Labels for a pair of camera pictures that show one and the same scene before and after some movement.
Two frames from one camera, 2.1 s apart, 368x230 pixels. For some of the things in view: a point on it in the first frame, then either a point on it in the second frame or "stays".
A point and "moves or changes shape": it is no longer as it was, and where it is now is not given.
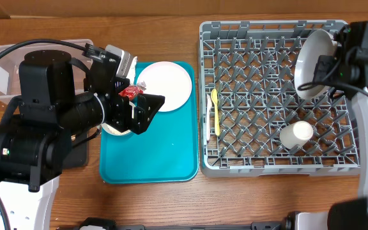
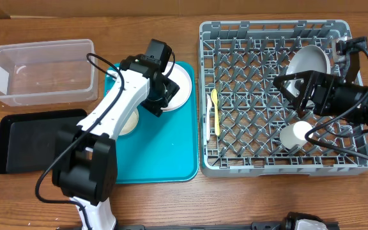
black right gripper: (321, 65) to (321, 102)
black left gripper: (121, 121) to (155, 107)
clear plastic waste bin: (4, 75) stays
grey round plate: (317, 42) moves or changes shape
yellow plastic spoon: (214, 98) stays
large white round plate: (168, 80) stays
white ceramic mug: (296, 133) stays
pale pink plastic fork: (209, 106) stays
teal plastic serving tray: (167, 153) stays
